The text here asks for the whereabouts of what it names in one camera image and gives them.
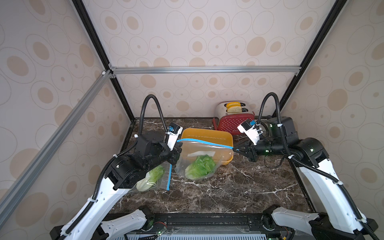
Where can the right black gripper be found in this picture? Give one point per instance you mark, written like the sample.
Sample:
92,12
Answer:
252,151

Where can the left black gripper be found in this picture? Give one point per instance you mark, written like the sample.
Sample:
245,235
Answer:
174,156

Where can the clear zipper bag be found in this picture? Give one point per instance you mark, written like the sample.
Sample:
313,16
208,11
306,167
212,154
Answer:
165,185
184,162

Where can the chinese cabbage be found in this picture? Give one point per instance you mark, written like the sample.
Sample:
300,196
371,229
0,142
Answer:
200,168
153,179

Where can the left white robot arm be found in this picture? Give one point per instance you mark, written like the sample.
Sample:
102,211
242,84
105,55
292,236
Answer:
118,177

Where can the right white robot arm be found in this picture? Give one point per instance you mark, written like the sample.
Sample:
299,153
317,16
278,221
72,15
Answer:
342,220

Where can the yellow plastic tray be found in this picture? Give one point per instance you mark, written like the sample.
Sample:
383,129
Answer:
210,135

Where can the red toaster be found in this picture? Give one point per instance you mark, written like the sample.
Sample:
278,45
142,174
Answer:
226,122

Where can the pale toast slice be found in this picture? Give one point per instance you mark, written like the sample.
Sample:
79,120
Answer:
234,109

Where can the yellow toast slice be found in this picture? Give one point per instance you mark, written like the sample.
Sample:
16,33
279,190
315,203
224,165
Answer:
233,104

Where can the horizontal aluminium bar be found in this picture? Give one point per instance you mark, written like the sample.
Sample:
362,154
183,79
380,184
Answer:
205,69

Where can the left slanted aluminium bar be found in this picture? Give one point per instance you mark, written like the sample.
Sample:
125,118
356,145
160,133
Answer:
23,184

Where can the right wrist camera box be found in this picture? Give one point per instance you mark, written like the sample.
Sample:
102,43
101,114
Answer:
251,129

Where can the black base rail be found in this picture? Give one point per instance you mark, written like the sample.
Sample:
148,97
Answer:
210,223

